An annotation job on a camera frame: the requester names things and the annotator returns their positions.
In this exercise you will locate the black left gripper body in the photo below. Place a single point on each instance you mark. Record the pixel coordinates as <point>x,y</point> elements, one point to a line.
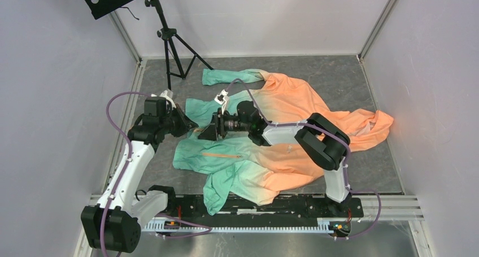
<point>177,125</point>

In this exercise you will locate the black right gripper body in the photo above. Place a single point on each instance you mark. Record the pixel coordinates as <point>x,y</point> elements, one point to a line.
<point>226,123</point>

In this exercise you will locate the green and orange jacket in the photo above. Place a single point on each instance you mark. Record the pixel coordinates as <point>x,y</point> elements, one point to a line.
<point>235,165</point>

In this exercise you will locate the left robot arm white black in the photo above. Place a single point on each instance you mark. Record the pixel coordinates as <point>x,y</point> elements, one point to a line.
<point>115,222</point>

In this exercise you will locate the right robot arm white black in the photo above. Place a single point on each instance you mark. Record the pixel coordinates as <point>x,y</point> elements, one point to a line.
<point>326,145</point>

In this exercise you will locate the black tripod stand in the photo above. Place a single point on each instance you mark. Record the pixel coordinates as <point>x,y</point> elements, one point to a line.
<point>168,34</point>

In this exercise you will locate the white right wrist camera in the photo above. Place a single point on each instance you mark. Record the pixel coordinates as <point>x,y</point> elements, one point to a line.
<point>222,99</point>

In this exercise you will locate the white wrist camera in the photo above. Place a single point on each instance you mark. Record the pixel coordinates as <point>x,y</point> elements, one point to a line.
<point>168,95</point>
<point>222,99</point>

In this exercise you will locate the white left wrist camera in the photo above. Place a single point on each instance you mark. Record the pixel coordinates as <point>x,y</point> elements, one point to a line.
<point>168,95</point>

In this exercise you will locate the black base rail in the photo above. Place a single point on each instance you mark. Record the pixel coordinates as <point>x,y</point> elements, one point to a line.
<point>286,210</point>

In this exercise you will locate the white cable duct strip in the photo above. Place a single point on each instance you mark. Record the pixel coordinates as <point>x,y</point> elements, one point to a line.
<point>159,225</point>

